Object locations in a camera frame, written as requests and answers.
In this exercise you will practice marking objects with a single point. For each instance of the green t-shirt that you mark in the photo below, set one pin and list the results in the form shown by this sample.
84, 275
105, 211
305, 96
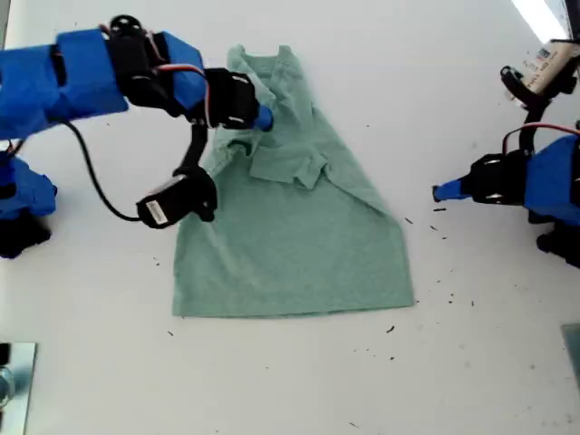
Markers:
294, 263

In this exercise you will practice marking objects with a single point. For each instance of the camera black stalk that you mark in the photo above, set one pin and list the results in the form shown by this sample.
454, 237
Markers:
531, 131
196, 145

